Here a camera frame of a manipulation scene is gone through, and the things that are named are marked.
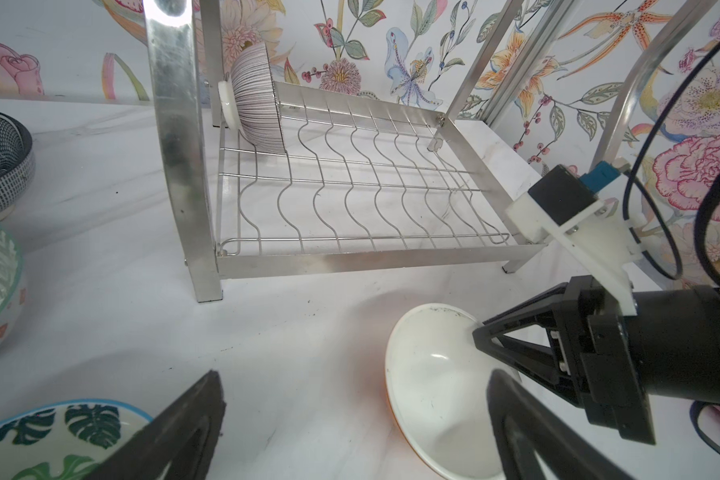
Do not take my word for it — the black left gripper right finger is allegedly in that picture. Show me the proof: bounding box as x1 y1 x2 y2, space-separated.
487 370 630 479

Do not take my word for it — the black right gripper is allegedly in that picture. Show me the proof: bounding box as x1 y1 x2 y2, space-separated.
473 276 656 445

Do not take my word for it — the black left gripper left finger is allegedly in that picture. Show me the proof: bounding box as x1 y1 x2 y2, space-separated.
87 370 226 479

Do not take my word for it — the white bowl orange outside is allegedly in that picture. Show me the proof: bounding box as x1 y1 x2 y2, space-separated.
385 303 519 479

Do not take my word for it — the stainless steel dish rack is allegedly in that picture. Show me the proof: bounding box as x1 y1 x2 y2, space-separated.
142 0 720 304

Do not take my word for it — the grey striped bowl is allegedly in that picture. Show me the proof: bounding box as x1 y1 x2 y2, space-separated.
217 43 286 155

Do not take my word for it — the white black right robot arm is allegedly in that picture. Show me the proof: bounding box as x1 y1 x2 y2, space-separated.
473 276 720 444

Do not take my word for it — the green leaf pattern bowl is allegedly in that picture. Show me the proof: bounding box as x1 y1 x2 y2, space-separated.
0 399 153 479

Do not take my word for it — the black patterned bowl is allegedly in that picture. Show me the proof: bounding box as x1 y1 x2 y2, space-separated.
0 112 35 216

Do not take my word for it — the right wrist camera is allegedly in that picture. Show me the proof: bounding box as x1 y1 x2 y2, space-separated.
506 165 642 316

